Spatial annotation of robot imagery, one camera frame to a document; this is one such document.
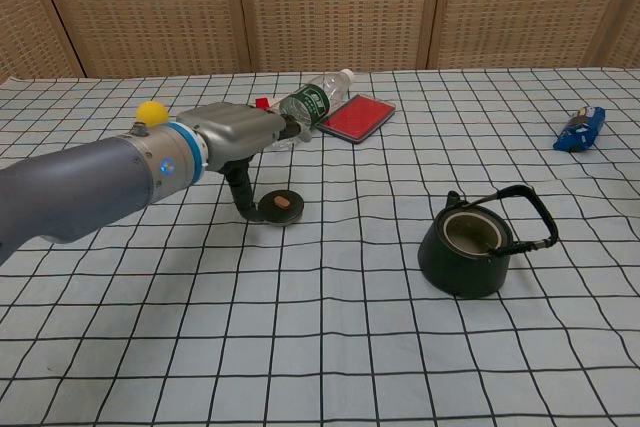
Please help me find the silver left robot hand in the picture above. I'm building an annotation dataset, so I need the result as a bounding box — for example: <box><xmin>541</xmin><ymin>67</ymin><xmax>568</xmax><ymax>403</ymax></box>
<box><xmin>174</xmin><ymin>102</ymin><xmax>314</xmax><ymax>224</ymax></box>

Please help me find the black lid with brown knob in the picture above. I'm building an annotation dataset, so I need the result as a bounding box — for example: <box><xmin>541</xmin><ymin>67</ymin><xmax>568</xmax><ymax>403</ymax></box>
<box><xmin>253</xmin><ymin>189</ymin><xmax>305</xmax><ymax>227</ymax></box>

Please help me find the clear plastic bottle green label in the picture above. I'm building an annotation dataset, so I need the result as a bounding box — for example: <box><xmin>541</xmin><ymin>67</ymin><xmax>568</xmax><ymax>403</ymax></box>
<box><xmin>269</xmin><ymin>68</ymin><xmax>357</xmax><ymax>151</ymax></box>

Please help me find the yellow foam ball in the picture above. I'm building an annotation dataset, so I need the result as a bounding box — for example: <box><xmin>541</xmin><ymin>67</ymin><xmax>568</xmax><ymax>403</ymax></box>
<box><xmin>136</xmin><ymin>100</ymin><xmax>171</xmax><ymax>126</ymax></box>

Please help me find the red ink pad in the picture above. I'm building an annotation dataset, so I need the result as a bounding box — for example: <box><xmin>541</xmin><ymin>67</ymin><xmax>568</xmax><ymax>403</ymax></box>
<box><xmin>315</xmin><ymin>93</ymin><xmax>397</xmax><ymax>144</ymax></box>

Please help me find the light blue checked tablecloth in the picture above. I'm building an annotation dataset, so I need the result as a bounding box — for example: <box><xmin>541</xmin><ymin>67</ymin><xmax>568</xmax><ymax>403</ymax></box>
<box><xmin>0</xmin><ymin>68</ymin><xmax>640</xmax><ymax>427</ymax></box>

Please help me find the blue snack packet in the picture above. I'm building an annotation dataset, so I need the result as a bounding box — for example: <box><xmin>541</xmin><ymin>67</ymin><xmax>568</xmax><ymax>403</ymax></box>
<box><xmin>552</xmin><ymin>105</ymin><xmax>608</xmax><ymax>154</ymax></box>

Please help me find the woven folding screen wooden frame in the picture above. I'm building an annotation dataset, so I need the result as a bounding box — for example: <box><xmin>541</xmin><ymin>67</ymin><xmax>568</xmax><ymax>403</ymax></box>
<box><xmin>0</xmin><ymin>0</ymin><xmax>640</xmax><ymax>82</ymax></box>

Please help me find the black teapot with handle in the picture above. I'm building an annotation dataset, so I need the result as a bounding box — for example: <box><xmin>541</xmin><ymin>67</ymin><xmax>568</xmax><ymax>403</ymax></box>
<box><xmin>417</xmin><ymin>184</ymin><xmax>559</xmax><ymax>299</ymax></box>

